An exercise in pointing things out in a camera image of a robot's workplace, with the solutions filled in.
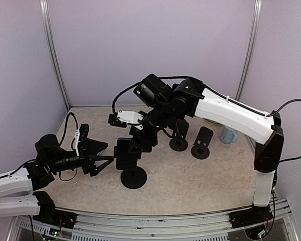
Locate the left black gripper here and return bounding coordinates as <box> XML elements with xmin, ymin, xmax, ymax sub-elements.
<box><xmin>48</xmin><ymin>138</ymin><xmax>114</xmax><ymax>176</ymax></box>

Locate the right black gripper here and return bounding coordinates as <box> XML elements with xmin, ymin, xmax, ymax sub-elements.
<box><xmin>127</xmin><ymin>99</ymin><xmax>174</xmax><ymax>153</ymax></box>

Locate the blue phone black screen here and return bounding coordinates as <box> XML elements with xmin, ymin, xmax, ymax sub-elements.
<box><xmin>114</xmin><ymin>138</ymin><xmax>137</xmax><ymax>171</ymax></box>

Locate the black folding stand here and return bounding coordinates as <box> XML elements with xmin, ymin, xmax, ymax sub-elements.
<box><xmin>191</xmin><ymin>127</ymin><xmax>214</xmax><ymax>160</ymax></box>
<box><xmin>169</xmin><ymin>119</ymin><xmax>189</xmax><ymax>152</ymax></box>

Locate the black pole phone stand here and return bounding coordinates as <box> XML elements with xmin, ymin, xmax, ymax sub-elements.
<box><xmin>120</xmin><ymin>153</ymin><xmax>147</xmax><ymax>189</ymax></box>

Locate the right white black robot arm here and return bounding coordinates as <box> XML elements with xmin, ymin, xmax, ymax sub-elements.
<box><xmin>128</xmin><ymin>74</ymin><xmax>284</xmax><ymax>223</ymax></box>

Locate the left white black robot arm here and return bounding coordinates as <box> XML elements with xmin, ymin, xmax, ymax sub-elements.
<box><xmin>0</xmin><ymin>134</ymin><xmax>114</xmax><ymax>223</ymax></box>

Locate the light blue mug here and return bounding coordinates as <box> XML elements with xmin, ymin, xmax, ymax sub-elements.
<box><xmin>220</xmin><ymin>126</ymin><xmax>238</xmax><ymax>144</ymax></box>

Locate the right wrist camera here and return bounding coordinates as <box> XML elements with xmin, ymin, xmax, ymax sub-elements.
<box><xmin>108</xmin><ymin>110</ymin><xmax>144</xmax><ymax>130</ymax></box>

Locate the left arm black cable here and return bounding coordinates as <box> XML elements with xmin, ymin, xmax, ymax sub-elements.
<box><xmin>0</xmin><ymin>112</ymin><xmax>80</xmax><ymax>182</ymax></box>

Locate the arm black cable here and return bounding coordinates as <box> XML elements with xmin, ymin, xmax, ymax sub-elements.
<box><xmin>0</xmin><ymin>112</ymin><xmax>80</xmax><ymax>182</ymax></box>
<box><xmin>112</xmin><ymin>75</ymin><xmax>301</xmax><ymax>163</ymax></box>

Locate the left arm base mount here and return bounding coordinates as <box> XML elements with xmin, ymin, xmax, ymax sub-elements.
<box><xmin>33</xmin><ymin>207</ymin><xmax>77</xmax><ymax>229</ymax></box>

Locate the front aluminium rail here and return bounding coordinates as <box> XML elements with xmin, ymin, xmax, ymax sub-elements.
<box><xmin>7</xmin><ymin>199</ymin><xmax>301</xmax><ymax>240</ymax></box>

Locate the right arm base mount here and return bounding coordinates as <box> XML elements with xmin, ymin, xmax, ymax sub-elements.
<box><xmin>229</xmin><ymin>208</ymin><xmax>273</xmax><ymax>229</ymax></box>

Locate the left aluminium frame post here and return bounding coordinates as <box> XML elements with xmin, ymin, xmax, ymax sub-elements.
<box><xmin>39</xmin><ymin>0</ymin><xmax>71</xmax><ymax>110</ymax></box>

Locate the aluminium frame post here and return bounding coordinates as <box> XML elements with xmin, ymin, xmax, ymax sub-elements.
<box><xmin>39</xmin><ymin>0</ymin><xmax>71</xmax><ymax>110</ymax></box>
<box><xmin>235</xmin><ymin>0</ymin><xmax>262</xmax><ymax>100</ymax></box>

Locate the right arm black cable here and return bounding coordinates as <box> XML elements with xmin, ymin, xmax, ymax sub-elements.
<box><xmin>112</xmin><ymin>75</ymin><xmax>301</xmax><ymax>163</ymax></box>

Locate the right aluminium frame post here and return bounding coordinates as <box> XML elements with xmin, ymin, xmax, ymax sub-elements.
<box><xmin>235</xmin><ymin>0</ymin><xmax>262</xmax><ymax>100</ymax></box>

